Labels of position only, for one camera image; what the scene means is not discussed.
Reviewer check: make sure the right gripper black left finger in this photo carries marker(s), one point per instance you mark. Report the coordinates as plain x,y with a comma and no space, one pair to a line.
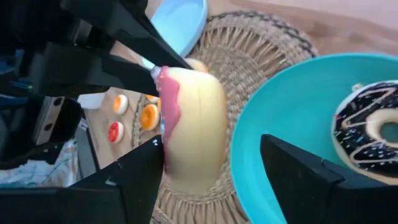
93,202

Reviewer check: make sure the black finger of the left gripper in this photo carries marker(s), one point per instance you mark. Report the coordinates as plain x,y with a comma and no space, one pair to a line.
133,28
133,76

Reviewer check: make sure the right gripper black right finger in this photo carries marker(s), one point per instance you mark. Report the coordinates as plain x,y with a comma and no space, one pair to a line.
311,193

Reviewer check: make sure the small orange-frosted donut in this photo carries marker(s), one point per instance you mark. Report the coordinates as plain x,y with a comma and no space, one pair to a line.
120,104
159,105
149,117
151,98

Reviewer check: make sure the large chocolate-frosted donut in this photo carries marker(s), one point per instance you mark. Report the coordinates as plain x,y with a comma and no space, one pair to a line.
351,133

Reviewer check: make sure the large pink-frosted donut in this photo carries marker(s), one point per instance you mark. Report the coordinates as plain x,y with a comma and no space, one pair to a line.
199,130

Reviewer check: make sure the light blue plate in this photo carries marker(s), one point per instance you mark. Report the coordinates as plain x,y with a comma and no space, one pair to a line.
180,25

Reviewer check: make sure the small red-frosted donut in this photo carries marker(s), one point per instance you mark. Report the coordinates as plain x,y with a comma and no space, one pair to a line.
115,132

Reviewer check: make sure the teal plate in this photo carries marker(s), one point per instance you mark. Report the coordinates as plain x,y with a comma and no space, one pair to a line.
280,118

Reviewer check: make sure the round woven placemat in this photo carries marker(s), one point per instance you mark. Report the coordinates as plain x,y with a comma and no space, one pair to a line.
248,49

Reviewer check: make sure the black aluminium table frame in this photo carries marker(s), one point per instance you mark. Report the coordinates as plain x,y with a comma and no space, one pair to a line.
87,149

